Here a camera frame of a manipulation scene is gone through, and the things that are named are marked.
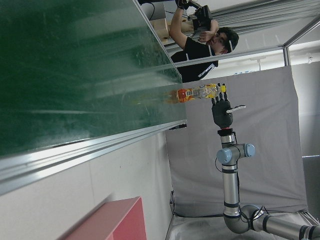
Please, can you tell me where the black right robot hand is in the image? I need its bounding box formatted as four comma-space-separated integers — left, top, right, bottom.
211, 83, 247, 127

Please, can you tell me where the wooden box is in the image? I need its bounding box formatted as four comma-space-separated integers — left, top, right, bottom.
149, 17, 198, 44

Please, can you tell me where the grey fabric backdrop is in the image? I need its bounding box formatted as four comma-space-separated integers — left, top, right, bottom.
164, 63, 309, 218

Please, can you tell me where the aluminium cage frame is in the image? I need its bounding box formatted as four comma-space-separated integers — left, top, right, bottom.
172, 0, 320, 69

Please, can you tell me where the pink plastic basket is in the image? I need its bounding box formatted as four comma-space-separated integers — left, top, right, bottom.
56, 196, 148, 240

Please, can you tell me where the orange juice bottle yellow cap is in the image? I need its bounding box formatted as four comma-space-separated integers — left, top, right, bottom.
163, 84, 227, 105

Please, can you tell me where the person in black shirt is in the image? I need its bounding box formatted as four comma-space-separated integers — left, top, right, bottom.
168, 0, 240, 83

